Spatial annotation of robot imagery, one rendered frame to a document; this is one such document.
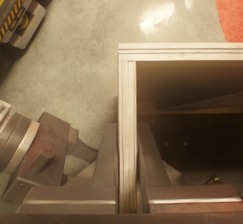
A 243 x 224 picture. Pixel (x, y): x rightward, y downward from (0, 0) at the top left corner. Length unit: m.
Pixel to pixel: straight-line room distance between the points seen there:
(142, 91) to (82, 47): 0.46
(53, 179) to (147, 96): 0.73
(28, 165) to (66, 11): 1.05
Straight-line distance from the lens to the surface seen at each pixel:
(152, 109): 0.91
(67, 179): 0.26
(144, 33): 1.12
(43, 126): 0.29
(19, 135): 0.24
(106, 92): 1.07
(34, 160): 0.23
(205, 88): 0.39
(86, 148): 0.32
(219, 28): 1.26
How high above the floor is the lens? 1.07
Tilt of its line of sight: 85 degrees down
